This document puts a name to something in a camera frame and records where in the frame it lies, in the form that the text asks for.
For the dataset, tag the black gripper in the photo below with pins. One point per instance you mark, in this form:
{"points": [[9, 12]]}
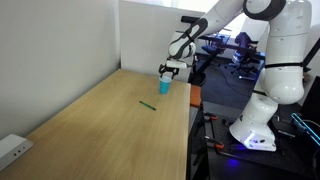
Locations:
{"points": [[170, 69]]}

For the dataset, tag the blue plastic cup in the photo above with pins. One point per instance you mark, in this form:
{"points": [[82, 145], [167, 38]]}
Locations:
{"points": [[164, 86]]}

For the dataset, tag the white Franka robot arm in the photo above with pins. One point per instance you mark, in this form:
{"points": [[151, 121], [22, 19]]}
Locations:
{"points": [[283, 66]]}

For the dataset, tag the orange block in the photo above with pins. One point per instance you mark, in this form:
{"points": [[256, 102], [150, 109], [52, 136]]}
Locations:
{"points": [[195, 96]]}

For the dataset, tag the green pen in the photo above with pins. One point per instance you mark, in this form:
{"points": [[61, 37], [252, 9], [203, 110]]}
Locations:
{"points": [[147, 105]]}

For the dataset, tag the white partition board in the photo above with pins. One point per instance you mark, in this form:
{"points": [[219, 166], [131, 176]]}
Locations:
{"points": [[143, 40]]}

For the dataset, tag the black office chair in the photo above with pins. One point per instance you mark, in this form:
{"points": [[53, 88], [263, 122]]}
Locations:
{"points": [[245, 43]]}

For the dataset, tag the black device with blue light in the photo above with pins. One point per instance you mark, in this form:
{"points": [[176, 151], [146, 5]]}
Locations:
{"points": [[305, 128]]}

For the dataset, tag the white box device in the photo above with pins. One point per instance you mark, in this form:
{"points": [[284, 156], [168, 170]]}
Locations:
{"points": [[11, 150]]}

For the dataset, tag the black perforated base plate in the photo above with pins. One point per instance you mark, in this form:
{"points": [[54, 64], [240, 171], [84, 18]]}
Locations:
{"points": [[253, 165]]}

